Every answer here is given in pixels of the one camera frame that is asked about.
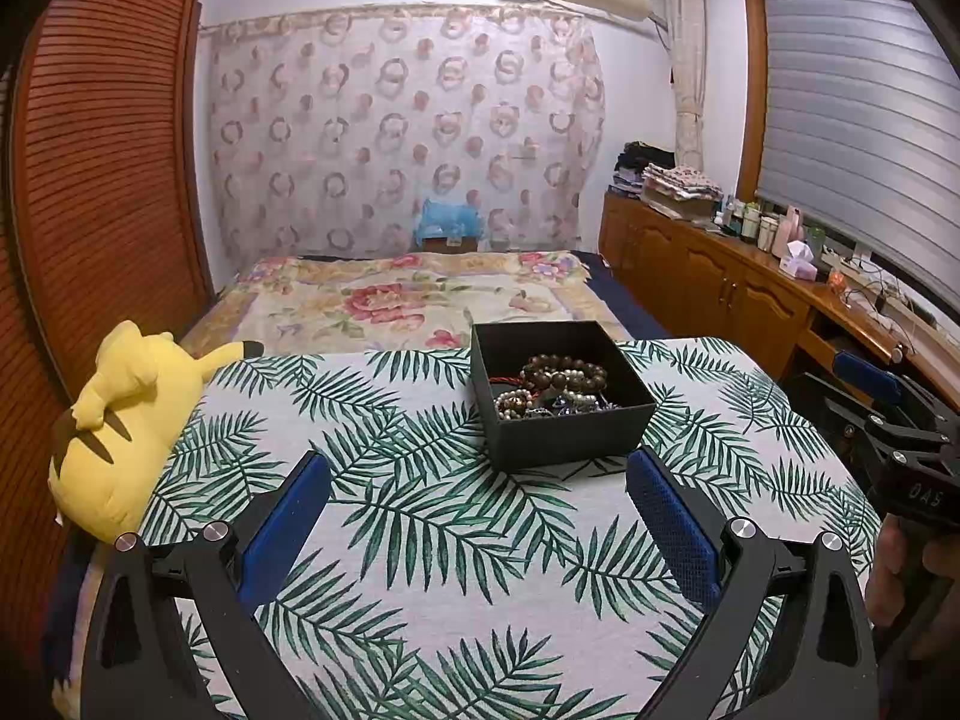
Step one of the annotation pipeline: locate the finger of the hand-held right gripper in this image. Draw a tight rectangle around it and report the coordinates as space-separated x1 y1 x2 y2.
784 371 893 485
834 349 960 445

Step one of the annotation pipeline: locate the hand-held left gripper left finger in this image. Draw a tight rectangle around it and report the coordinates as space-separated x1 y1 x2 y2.
81 450 335 720

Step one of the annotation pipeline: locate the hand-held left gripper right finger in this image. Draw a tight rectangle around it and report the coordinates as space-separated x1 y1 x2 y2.
626 446 880 720

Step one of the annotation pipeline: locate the black square box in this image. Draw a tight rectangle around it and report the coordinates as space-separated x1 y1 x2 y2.
470 320 658 474

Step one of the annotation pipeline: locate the silver crystal jewelry piece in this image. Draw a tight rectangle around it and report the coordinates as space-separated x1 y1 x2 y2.
525 399 625 418

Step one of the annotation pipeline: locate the brown wooden bead bracelet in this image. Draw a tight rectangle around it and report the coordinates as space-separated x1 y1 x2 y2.
521 355 610 394

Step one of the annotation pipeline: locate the white pearl necklace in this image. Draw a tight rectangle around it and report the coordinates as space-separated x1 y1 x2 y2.
493 369 610 419

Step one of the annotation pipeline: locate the person's right hand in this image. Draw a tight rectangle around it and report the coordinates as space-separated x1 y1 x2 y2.
865 519 960 629

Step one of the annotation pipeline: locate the green leaf print cloth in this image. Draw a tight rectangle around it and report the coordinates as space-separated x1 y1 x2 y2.
139 336 887 720

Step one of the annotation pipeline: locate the pink tissue box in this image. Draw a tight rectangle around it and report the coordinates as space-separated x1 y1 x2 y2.
778 240 820 281

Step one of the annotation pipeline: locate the wooden cabinet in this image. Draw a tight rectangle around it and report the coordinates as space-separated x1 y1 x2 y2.
598 191 940 385

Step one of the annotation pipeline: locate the group of cosmetic bottles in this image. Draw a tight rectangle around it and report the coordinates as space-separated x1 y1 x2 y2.
712 195 827 253

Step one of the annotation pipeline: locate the yellow plush toy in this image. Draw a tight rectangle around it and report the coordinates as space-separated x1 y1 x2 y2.
49 321 264 545

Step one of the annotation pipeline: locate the dark blue mattress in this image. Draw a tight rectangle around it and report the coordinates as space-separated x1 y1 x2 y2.
577 249 673 343

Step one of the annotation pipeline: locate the floral blanket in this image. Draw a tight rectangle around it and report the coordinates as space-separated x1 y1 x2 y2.
180 251 635 358

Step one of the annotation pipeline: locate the grey window blind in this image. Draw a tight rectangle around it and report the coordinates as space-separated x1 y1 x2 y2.
754 0 960 302

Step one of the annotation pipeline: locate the stack of folded clothes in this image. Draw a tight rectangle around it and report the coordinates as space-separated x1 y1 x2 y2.
611 141 725 223

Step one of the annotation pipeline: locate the light blue bag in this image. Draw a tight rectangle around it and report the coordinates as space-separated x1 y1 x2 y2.
415 199 482 239

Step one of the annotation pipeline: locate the beige curtain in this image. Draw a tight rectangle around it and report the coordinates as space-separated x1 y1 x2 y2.
660 0 710 170

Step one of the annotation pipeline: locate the wooden louvered wardrobe door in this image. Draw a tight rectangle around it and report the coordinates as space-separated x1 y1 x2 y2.
0 0 216 691

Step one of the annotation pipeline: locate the ring pattern hanging cloth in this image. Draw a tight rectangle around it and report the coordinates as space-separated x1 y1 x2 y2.
199 4 607 265

